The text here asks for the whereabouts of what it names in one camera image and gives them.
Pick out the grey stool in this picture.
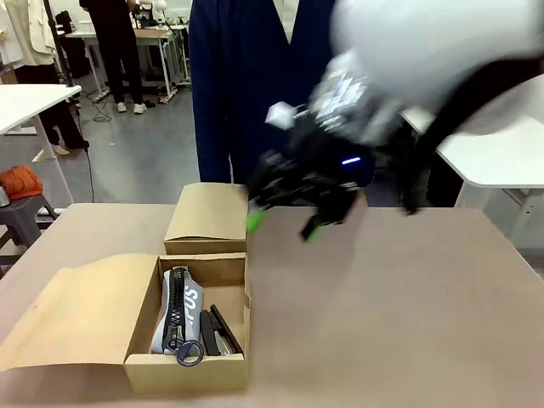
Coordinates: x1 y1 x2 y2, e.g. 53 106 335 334
0 196 60 280

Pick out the white background workbench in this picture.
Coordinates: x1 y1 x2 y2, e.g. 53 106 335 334
65 25 191 105

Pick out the white table with round corner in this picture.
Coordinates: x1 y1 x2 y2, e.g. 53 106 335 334
0 83 83 206

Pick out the person in blue coat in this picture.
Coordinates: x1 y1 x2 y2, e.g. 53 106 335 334
187 0 341 184

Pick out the grey zip pencil case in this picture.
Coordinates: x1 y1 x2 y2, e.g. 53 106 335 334
150 265 206 368

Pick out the black stapler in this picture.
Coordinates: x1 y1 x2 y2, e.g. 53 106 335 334
198 303 245 358

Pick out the person in white coat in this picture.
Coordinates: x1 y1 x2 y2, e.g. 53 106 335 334
0 0 91 157

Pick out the orange cloth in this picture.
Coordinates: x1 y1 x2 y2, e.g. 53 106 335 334
0 164 45 201

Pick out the small cardboard box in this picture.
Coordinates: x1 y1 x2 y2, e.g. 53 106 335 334
163 182 252 257

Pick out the person in black clothes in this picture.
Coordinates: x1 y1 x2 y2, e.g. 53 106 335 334
79 0 148 116

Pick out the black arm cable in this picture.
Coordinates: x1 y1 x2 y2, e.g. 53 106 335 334
397 57 544 217

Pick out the white table with angled legs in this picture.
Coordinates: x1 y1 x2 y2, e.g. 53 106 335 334
401 76 544 256

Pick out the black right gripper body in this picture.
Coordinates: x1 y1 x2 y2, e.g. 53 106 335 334
288 122 376 195

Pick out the black tripod pole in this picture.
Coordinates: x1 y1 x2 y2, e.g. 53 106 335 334
42 0 95 197

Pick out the large cardboard box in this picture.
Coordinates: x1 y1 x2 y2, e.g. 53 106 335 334
0 252 252 395

